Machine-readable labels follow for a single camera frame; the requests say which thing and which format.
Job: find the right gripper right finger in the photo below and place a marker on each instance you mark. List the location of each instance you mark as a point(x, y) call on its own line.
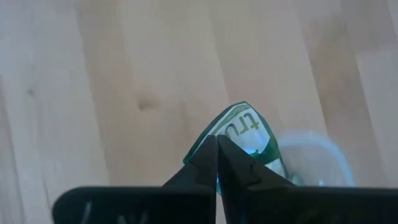
point(239, 174)

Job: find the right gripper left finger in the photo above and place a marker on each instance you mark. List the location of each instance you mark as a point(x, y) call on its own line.
point(202, 168)

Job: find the green white Truvia packet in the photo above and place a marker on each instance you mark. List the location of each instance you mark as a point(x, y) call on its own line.
point(245, 124)

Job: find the clear plastic container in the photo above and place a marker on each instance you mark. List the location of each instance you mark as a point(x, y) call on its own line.
point(317, 161)

